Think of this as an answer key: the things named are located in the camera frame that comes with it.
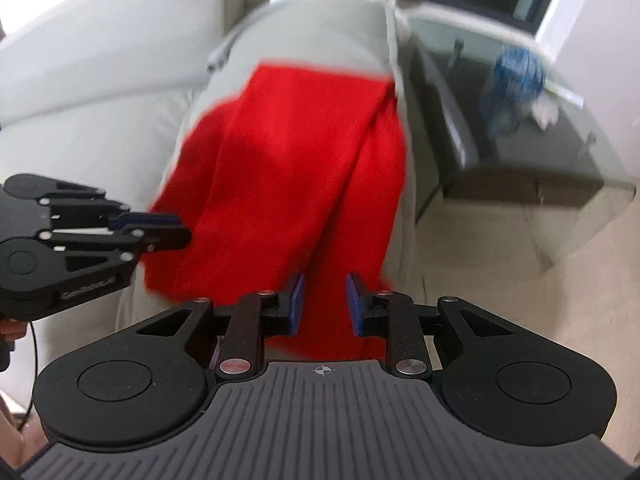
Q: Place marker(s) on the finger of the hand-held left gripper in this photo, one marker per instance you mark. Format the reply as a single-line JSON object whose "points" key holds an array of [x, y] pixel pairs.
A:
{"points": [[165, 239], [150, 220]]}

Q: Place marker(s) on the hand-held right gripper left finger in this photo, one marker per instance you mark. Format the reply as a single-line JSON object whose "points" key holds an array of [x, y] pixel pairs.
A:
{"points": [[298, 305]]}

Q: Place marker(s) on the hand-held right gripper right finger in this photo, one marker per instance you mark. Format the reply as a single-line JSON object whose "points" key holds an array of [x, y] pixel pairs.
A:
{"points": [[354, 305]]}

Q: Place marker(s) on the red pants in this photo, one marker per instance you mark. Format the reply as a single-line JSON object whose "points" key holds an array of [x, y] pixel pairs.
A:
{"points": [[280, 170]]}

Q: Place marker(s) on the person's left hand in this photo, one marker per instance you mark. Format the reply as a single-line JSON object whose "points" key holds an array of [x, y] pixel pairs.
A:
{"points": [[12, 330]]}

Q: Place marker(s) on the grey sofa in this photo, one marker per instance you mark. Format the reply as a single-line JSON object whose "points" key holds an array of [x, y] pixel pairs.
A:
{"points": [[100, 60]]}

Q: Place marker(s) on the glass side table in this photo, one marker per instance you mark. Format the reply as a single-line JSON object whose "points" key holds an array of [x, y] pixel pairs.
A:
{"points": [[550, 170]]}

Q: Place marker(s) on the white crumpled tissue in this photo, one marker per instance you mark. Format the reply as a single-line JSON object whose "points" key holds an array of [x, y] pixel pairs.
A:
{"points": [[544, 110]]}

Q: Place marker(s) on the blue round object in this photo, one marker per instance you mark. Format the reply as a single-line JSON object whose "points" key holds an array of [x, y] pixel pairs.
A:
{"points": [[517, 67]]}

